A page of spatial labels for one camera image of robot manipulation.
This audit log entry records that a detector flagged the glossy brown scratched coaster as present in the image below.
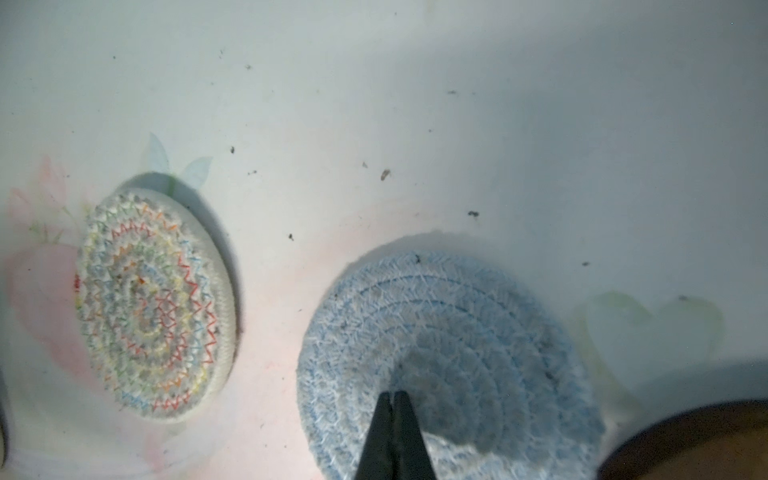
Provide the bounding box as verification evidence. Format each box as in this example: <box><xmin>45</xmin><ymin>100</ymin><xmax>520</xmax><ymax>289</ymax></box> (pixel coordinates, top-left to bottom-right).
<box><xmin>596</xmin><ymin>400</ymin><xmax>767</xmax><ymax>479</ymax></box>

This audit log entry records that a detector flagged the light blue woven coaster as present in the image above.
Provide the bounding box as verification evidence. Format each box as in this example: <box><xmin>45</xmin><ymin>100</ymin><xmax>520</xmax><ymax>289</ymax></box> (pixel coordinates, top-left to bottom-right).
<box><xmin>296</xmin><ymin>251</ymin><xmax>604</xmax><ymax>479</ymax></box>

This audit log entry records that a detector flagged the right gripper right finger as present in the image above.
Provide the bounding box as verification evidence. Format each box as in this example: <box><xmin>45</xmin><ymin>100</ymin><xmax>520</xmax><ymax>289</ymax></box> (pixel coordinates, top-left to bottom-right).
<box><xmin>392</xmin><ymin>391</ymin><xmax>437</xmax><ymax>480</ymax></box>

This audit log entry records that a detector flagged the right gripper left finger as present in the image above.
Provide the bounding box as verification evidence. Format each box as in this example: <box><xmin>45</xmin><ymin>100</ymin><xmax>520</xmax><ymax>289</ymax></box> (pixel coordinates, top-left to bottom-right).
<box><xmin>354</xmin><ymin>392</ymin><xmax>395</xmax><ymax>480</ymax></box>

